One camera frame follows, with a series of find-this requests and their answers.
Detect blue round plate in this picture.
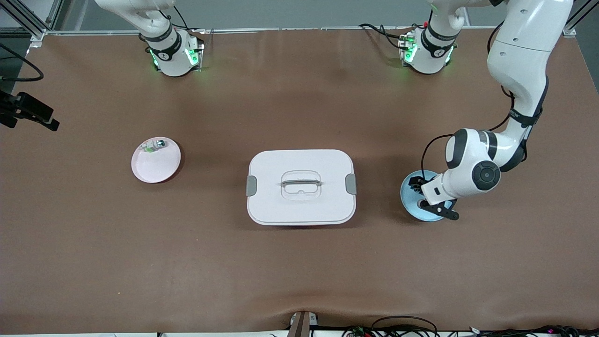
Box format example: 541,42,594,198
400,170,454,222

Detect pink round plate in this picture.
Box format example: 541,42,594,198
131,137,182,183

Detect white lidded storage box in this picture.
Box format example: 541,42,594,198
246,149,357,226

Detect brown table mat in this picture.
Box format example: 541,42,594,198
0,27,599,335

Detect metal table edge strip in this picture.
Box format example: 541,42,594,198
44,24,511,36

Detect aluminium frame post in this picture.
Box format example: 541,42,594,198
0,0,64,42
561,0,599,38

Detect black cable loop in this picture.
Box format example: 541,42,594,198
372,315,439,337

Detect black arm base cables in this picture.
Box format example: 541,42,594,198
159,4,207,34
359,23,404,50

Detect metal table edge bracket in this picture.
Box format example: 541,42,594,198
286,311,320,337

